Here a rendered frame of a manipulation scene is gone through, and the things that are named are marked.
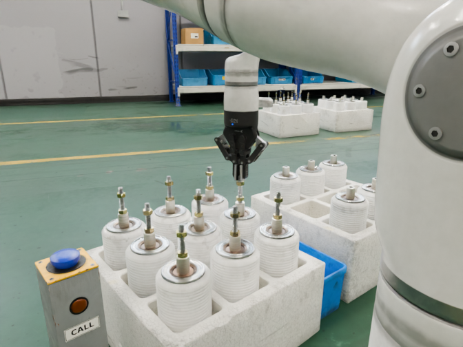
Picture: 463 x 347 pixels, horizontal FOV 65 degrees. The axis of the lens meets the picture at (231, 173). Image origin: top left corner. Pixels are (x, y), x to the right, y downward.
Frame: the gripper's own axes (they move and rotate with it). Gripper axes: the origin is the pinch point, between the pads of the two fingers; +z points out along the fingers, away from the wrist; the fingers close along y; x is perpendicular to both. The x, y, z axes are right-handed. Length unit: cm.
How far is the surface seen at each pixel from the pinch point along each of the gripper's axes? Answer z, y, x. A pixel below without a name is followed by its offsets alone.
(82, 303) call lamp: 9.2, -2.9, -41.8
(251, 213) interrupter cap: 10.1, 2.7, 0.9
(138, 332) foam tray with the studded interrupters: 21.0, -2.2, -32.3
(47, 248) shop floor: 36, -69, -7
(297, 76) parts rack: -2, -153, 452
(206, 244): 11.9, -0.2, -14.0
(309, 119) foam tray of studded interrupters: 22, -55, 218
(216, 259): 10.9, 5.7, -19.3
